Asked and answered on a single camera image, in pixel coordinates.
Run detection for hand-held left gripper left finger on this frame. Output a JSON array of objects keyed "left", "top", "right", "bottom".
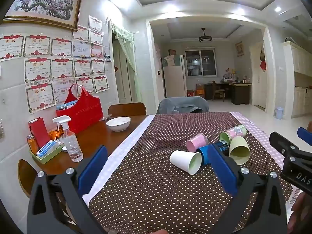
[{"left": 27, "top": 145, "right": 109, "bottom": 234}]

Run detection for framed blossom painting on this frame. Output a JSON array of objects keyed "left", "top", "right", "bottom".
[{"left": 2, "top": 0, "right": 83, "bottom": 32}]

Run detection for red paper packet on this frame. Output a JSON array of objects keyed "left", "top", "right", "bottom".
[{"left": 28, "top": 117, "right": 51, "bottom": 149}]

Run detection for blue tissue pack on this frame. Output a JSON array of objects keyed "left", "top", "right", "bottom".
[{"left": 36, "top": 140, "right": 61, "bottom": 158}]

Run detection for white paper cup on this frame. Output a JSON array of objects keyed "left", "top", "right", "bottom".
[{"left": 170, "top": 150, "right": 203, "bottom": 175}]

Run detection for group of wall certificates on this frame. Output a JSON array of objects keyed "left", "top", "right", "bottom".
[{"left": 0, "top": 16, "right": 113, "bottom": 114}]

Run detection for light green paper cup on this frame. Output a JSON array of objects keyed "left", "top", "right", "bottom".
[{"left": 229, "top": 136, "right": 251, "bottom": 165}]

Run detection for orange snack bag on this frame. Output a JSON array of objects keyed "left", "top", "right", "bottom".
[{"left": 49, "top": 130, "right": 65, "bottom": 140}]

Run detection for pink paper cup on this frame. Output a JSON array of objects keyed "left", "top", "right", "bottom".
[{"left": 186, "top": 134, "right": 209, "bottom": 152}]

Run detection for ceiling fan lamp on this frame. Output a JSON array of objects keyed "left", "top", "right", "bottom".
[{"left": 198, "top": 28, "right": 213, "bottom": 43}]

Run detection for window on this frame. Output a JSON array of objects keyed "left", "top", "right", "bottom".
[{"left": 185, "top": 50, "right": 217, "bottom": 76}]

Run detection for chair with grey jacket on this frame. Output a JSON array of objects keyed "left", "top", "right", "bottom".
[{"left": 157, "top": 97, "right": 209, "bottom": 114}]

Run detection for white refrigerator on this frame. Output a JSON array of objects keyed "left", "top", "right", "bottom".
[{"left": 162, "top": 55, "right": 187, "bottom": 98}]

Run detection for brown polka dot tablecloth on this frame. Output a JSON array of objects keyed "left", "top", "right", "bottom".
[{"left": 89, "top": 112, "right": 294, "bottom": 234}]

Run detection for white door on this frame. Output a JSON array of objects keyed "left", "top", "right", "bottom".
[{"left": 251, "top": 43, "right": 267, "bottom": 109}]

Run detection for green tray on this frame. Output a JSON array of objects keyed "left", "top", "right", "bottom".
[{"left": 29, "top": 140, "right": 65, "bottom": 164}]

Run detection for green door curtain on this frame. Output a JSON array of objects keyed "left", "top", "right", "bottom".
[{"left": 111, "top": 22, "right": 142, "bottom": 103}]

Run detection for dark wooden desk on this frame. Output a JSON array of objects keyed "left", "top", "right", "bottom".
[{"left": 205, "top": 82, "right": 252, "bottom": 105}]

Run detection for orange bottle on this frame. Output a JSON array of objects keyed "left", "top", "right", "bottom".
[{"left": 27, "top": 135, "right": 39, "bottom": 154}]

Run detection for red door ornament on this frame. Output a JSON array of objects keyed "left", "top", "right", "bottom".
[{"left": 259, "top": 50, "right": 267, "bottom": 72}]

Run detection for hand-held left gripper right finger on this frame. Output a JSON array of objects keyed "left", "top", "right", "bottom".
[{"left": 207, "top": 143, "right": 288, "bottom": 234}]

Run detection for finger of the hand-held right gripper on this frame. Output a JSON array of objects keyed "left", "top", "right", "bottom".
[
  {"left": 269, "top": 132, "right": 300, "bottom": 158},
  {"left": 297, "top": 127, "right": 312, "bottom": 143}
]

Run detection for white cloth strip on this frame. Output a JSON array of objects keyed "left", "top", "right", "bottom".
[{"left": 82, "top": 114, "right": 156, "bottom": 198}]

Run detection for wooden table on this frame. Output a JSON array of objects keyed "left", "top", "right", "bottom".
[{"left": 30, "top": 114, "right": 149, "bottom": 176}]

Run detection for wooden desk chair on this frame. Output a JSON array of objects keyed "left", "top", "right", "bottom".
[{"left": 212, "top": 80, "right": 225, "bottom": 102}]

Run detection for dark blue printed cup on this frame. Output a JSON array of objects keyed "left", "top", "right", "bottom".
[{"left": 216, "top": 141, "right": 230, "bottom": 156}]

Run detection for red felt bag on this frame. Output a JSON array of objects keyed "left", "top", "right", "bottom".
[{"left": 56, "top": 83, "right": 103, "bottom": 134}]

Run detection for orange cardboard boxes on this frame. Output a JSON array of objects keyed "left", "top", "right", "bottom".
[{"left": 187, "top": 84, "right": 205, "bottom": 97}]

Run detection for white cabinets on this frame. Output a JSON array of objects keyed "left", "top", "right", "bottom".
[{"left": 282, "top": 41, "right": 312, "bottom": 119}]

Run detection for green and pink printed cup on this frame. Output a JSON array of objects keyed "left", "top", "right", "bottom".
[{"left": 219, "top": 124, "right": 247, "bottom": 145}]

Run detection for person's right hand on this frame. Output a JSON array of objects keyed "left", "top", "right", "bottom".
[{"left": 287, "top": 191, "right": 312, "bottom": 234}]

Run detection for clear spray bottle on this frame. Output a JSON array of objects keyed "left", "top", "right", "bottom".
[{"left": 52, "top": 116, "right": 84, "bottom": 162}]

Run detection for white ceramic bowl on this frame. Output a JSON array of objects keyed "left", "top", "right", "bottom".
[{"left": 106, "top": 116, "right": 131, "bottom": 132}]

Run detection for blue paper cup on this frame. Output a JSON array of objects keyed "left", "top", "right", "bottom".
[{"left": 196, "top": 144, "right": 216, "bottom": 165}]

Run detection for pink checked tablecloth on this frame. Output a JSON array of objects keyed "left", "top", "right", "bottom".
[{"left": 230, "top": 111, "right": 312, "bottom": 216}]

